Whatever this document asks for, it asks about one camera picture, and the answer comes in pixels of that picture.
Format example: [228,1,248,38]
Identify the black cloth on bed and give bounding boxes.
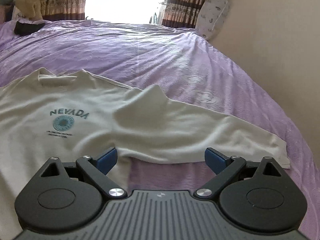
[14,22,46,36]

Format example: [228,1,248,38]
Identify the right striped curtain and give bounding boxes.
[162,0,206,28]

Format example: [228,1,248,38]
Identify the white patterned pillow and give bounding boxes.
[195,0,229,41]

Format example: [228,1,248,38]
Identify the cream Nevada sweatshirt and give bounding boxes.
[1,68,290,239]

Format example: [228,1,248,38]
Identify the beige plush toy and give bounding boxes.
[14,0,43,21]

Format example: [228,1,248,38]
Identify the purple bed sheet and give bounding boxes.
[1,20,319,239]

